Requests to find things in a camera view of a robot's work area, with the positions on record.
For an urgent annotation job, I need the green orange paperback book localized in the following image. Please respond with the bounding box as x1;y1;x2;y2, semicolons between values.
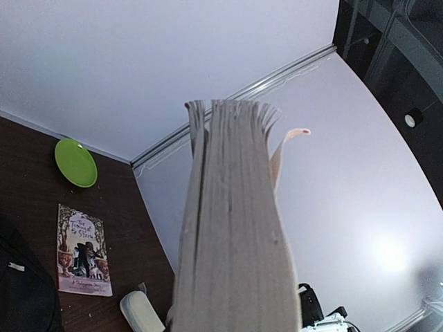
169;100;302;331

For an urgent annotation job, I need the beige glasses case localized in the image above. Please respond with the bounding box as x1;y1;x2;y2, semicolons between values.
120;290;165;332

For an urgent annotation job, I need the purple illustrated paperback book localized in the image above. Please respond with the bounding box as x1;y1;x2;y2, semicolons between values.
57;204;113;297

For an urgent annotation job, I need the black student backpack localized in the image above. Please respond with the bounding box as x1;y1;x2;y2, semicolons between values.
1;215;64;331

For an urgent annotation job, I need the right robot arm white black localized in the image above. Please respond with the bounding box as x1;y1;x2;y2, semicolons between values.
298;283;324;328

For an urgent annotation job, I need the green plate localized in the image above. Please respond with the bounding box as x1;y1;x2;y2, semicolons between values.
54;138;98;188

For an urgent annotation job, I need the right aluminium frame post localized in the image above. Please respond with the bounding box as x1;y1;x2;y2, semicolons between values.
130;44;336;171

